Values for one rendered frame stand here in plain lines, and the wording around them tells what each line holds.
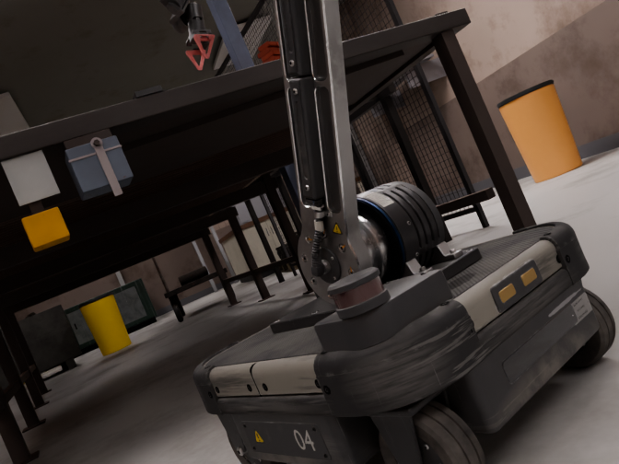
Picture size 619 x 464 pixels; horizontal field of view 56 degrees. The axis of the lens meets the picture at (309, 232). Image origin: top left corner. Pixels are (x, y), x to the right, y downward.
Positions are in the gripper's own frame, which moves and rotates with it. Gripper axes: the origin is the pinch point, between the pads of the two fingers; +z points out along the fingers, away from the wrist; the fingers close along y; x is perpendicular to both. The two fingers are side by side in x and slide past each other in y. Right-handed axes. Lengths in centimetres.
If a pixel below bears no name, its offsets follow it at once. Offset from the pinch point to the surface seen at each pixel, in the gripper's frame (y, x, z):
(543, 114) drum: -137, 311, -9
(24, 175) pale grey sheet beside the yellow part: 24, -59, 39
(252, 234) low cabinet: -616, 228, 7
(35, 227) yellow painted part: 27, -59, 53
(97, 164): 27, -42, 38
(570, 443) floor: 124, 0, 105
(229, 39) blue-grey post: -172, 78, -87
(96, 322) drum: -502, -11, 87
